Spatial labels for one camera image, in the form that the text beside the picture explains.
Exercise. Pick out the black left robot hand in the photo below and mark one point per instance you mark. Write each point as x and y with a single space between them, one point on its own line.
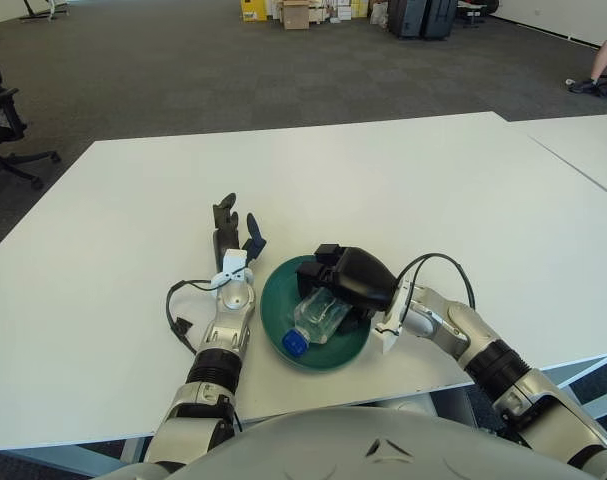
228 235

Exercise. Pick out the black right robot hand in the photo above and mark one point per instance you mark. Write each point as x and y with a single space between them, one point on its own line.
363 280

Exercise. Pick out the clear bottle with blue cap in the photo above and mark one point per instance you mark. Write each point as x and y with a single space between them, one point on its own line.
315 317

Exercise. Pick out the green round plate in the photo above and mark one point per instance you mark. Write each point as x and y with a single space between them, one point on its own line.
278 300

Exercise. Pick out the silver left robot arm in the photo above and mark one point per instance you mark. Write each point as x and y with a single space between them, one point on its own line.
223 325

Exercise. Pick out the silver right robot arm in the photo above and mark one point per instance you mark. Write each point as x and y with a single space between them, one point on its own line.
508 365

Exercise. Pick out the grey robot torso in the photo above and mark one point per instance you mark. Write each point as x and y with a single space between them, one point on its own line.
333 445

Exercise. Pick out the yellow box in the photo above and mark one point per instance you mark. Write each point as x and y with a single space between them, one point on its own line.
254 10

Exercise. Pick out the brown cardboard box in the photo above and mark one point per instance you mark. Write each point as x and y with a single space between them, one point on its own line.
296 17

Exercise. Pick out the stack of white boxes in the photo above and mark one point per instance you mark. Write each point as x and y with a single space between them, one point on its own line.
338 10

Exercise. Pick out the white plastic bag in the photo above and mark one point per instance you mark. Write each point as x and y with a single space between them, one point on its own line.
379 15

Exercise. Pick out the black cabinet in background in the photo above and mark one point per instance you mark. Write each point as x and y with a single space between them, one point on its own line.
439 20

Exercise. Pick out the white desk base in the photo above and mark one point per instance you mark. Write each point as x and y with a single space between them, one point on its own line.
45 9

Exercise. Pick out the seated person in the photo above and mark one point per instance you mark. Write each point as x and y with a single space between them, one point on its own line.
603 60

